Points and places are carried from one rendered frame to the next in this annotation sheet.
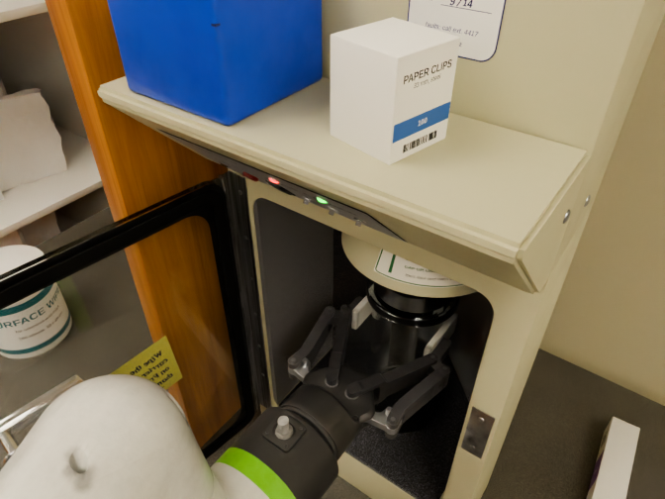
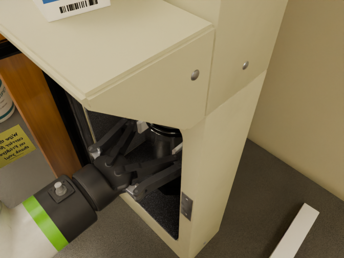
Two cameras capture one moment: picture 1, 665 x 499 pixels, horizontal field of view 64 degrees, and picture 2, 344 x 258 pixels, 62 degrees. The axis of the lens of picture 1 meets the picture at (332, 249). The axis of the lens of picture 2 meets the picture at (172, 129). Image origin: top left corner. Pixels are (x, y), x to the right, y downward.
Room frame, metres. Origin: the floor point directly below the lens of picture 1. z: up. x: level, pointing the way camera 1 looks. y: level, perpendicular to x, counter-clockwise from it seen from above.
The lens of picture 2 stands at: (0.08, -0.15, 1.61)
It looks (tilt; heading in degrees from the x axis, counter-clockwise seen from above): 48 degrees down; 9
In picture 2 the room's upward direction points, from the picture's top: straight up
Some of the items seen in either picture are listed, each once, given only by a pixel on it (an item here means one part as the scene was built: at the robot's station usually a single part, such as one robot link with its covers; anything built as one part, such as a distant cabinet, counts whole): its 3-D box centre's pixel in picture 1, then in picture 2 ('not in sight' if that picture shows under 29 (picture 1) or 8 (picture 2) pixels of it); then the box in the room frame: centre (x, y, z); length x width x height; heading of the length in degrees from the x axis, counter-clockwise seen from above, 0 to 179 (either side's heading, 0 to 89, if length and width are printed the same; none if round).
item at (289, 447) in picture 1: (284, 458); (67, 205); (0.26, 0.04, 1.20); 0.09 x 0.06 x 0.12; 54
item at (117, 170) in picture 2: (392, 381); (147, 168); (0.35, -0.06, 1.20); 0.11 x 0.01 x 0.04; 117
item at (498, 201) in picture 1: (318, 179); (55, 33); (0.33, 0.01, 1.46); 0.32 x 0.11 x 0.10; 54
